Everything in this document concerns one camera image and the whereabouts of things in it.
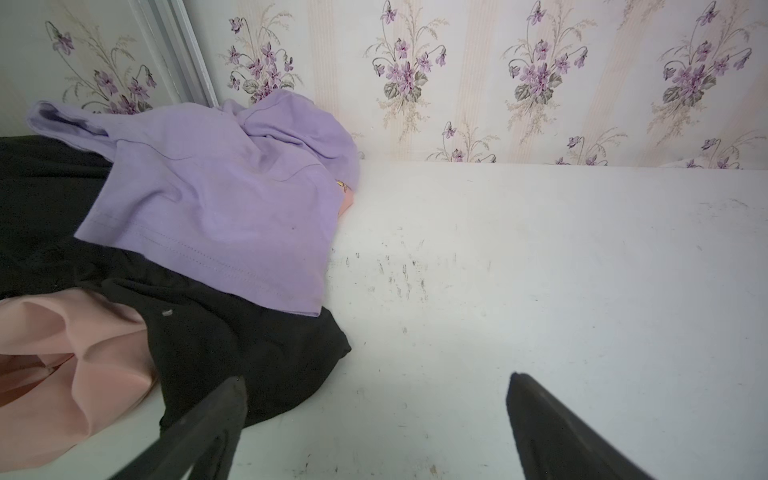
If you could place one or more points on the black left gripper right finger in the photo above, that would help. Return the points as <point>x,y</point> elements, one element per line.
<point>553,443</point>

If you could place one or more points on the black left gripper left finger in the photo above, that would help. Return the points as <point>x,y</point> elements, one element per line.
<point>200,445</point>

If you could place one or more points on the black cloth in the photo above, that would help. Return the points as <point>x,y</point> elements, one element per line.
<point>198,336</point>

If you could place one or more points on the pink cloth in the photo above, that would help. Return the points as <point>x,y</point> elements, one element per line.
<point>72,364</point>

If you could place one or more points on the purple cloth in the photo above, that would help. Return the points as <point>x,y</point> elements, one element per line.
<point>245,200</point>

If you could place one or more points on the aluminium frame post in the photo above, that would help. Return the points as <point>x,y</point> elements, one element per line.
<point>168,32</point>

